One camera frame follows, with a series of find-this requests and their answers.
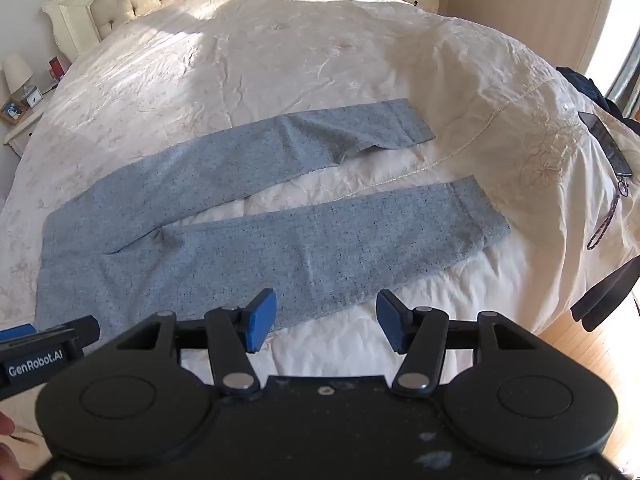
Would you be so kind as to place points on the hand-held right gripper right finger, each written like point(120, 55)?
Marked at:
point(391, 322)

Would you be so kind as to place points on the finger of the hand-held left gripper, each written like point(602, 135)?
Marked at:
point(86, 332)

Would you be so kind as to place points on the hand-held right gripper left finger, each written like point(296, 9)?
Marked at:
point(260, 321)

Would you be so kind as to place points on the grey speckled pants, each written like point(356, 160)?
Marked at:
point(200, 260)

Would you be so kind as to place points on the person's left hand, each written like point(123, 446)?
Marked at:
point(9, 462)

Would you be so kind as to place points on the small desk clock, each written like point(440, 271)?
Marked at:
point(32, 96)

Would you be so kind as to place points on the cream embroidered bedspread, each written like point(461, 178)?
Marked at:
point(300, 60)

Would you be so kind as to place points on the small red item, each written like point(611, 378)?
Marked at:
point(56, 68)

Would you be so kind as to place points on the white table lamp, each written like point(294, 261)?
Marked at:
point(17, 72)

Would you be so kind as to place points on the black smartphone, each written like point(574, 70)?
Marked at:
point(607, 145)

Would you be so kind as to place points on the dark blue clothing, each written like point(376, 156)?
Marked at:
point(585, 87)

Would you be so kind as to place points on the small photo frame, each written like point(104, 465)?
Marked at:
point(12, 111)

